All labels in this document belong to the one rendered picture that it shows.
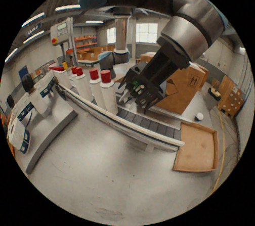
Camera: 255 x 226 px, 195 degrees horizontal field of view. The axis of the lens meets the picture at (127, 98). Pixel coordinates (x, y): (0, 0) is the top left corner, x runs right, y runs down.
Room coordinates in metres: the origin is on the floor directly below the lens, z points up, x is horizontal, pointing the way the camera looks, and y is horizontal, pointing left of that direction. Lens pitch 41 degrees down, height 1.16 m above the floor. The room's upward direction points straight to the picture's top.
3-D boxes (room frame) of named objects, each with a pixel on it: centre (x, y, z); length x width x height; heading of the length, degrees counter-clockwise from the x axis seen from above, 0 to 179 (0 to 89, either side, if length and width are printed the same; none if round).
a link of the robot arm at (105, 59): (0.64, 0.18, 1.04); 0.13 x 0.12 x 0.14; 109
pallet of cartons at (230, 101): (0.75, -3.88, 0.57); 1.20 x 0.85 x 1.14; 56
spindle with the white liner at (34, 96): (0.18, 0.57, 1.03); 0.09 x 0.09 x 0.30
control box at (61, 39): (0.58, 0.56, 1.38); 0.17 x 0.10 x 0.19; 117
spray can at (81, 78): (0.31, 0.23, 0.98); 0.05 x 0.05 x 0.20
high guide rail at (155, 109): (0.35, 0.23, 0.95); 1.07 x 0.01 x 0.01; 62
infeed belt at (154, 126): (0.46, 0.50, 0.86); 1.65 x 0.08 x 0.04; 62
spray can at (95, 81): (0.25, 0.13, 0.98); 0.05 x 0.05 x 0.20
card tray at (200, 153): (-0.01, -0.38, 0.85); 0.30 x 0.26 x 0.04; 62
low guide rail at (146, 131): (0.29, 0.26, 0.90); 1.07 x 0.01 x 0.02; 62
